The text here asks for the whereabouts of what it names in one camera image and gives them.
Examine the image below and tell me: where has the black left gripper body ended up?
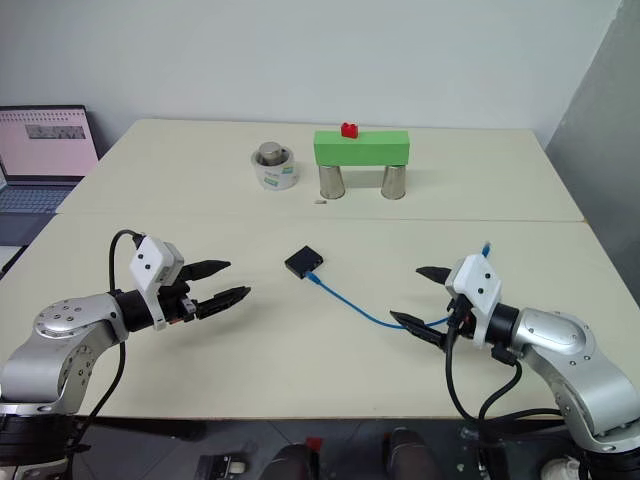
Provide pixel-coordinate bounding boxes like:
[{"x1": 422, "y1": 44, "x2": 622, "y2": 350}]
[{"x1": 157, "y1": 278, "x2": 201, "y2": 326}]

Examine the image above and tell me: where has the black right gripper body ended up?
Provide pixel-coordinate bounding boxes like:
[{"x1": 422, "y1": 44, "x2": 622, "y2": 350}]
[{"x1": 439, "y1": 294, "x2": 476, "y2": 352}]

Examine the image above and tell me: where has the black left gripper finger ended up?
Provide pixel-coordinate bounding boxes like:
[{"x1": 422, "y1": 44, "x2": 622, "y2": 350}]
[
  {"x1": 180, "y1": 258, "x2": 233, "y2": 283},
  {"x1": 195, "y1": 285, "x2": 253, "y2": 321}
]

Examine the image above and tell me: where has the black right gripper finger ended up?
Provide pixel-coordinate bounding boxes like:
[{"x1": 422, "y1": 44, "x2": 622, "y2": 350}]
[
  {"x1": 415, "y1": 265, "x2": 455, "y2": 288},
  {"x1": 389, "y1": 309, "x2": 447, "y2": 352}
]

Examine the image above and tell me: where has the small black box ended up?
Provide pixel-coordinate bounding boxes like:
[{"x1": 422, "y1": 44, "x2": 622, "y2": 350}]
[{"x1": 284, "y1": 244, "x2": 325, "y2": 280}]

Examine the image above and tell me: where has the inverted metal cup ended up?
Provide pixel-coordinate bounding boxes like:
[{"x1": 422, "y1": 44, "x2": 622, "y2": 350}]
[
  {"x1": 317, "y1": 164, "x2": 347, "y2": 200},
  {"x1": 379, "y1": 164, "x2": 407, "y2": 200}
]

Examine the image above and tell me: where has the white tape roll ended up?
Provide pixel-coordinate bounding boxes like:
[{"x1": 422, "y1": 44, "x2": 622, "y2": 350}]
[{"x1": 250, "y1": 142, "x2": 300, "y2": 192}]

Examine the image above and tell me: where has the dark rounded shape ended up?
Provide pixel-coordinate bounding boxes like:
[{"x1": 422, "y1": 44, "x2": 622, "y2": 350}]
[
  {"x1": 261, "y1": 443, "x2": 327, "y2": 480},
  {"x1": 386, "y1": 426, "x2": 442, "y2": 480}
]

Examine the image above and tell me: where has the metal cylinder weight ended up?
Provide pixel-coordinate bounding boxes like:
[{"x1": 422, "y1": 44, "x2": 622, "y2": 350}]
[{"x1": 257, "y1": 141, "x2": 293, "y2": 167}]

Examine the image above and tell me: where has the green foam block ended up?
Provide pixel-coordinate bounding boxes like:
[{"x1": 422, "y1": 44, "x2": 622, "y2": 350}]
[{"x1": 312, "y1": 129, "x2": 412, "y2": 168}]

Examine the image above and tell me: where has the white shoe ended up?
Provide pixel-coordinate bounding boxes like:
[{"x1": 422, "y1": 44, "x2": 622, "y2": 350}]
[{"x1": 540, "y1": 455, "x2": 582, "y2": 480}]

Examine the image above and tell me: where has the open grey laptop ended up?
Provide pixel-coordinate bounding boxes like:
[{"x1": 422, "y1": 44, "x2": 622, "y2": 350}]
[{"x1": 0, "y1": 104, "x2": 102, "y2": 247}]

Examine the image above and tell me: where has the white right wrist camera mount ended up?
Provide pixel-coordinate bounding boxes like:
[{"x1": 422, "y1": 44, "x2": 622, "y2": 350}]
[{"x1": 444, "y1": 253, "x2": 503, "y2": 348}]

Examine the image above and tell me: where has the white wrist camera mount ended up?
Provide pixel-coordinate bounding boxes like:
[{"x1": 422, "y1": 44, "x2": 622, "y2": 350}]
[
  {"x1": 444, "y1": 253, "x2": 503, "y2": 348},
  {"x1": 128, "y1": 235, "x2": 186, "y2": 332}
]

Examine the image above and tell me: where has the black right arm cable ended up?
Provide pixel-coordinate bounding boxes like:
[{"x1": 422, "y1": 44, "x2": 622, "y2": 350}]
[{"x1": 444, "y1": 298, "x2": 572, "y2": 437}]

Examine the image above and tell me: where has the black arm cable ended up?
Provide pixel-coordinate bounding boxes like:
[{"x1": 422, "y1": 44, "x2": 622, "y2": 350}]
[
  {"x1": 69, "y1": 229, "x2": 147, "y2": 451},
  {"x1": 444, "y1": 298, "x2": 572, "y2": 437}
]

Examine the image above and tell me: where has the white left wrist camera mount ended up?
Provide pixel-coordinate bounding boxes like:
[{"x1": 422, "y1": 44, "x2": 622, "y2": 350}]
[{"x1": 128, "y1": 235, "x2": 186, "y2": 332}]

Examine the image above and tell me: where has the blue cable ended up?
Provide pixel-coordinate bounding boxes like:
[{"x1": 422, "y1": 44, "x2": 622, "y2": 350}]
[{"x1": 305, "y1": 241, "x2": 494, "y2": 331}]

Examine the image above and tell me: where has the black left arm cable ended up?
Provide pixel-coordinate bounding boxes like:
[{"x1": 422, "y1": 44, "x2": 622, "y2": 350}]
[{"x1": 69, "y1": 229, "x2": 147, "y2": 451}]

